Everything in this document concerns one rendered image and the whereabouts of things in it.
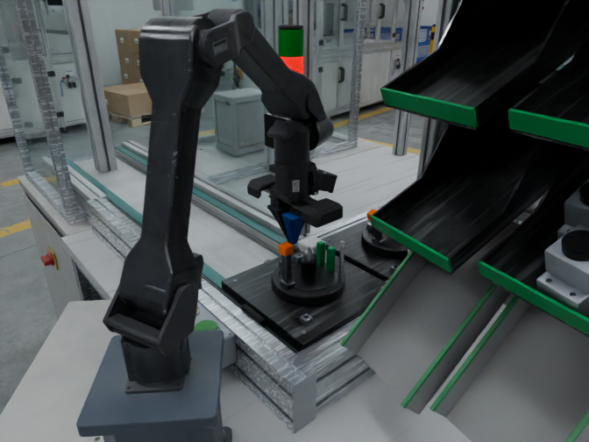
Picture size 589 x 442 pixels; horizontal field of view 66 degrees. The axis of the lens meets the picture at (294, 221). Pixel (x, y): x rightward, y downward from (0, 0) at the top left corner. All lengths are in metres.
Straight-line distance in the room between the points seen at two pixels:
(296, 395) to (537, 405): 0.32
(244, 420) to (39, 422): 0.32
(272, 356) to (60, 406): 0.36
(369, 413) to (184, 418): 0.36
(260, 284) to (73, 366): 0.37
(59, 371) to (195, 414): 0.46
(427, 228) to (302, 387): 0.30
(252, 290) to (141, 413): 0.38
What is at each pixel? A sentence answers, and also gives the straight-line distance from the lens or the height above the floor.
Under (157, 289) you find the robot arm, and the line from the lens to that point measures 0.51.
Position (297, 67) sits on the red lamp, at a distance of 0.94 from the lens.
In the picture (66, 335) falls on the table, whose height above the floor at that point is 0.86.
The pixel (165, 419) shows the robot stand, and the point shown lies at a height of 1.06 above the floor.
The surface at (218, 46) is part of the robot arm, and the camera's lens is 0.49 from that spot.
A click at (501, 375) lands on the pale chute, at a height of 1.05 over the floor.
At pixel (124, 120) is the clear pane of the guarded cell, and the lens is 2.04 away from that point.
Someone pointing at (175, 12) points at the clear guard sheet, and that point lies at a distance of 1.41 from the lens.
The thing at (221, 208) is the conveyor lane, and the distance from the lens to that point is 1.27.
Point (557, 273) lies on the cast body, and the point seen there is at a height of 1.23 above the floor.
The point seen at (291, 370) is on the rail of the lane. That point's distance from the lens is 0.72.
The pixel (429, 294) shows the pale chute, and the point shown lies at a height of 1.08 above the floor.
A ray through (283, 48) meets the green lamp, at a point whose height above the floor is 1.38.
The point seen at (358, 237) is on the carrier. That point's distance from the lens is 1.06.
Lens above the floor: 1.46
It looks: 26 degrees down
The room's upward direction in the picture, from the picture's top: straight up
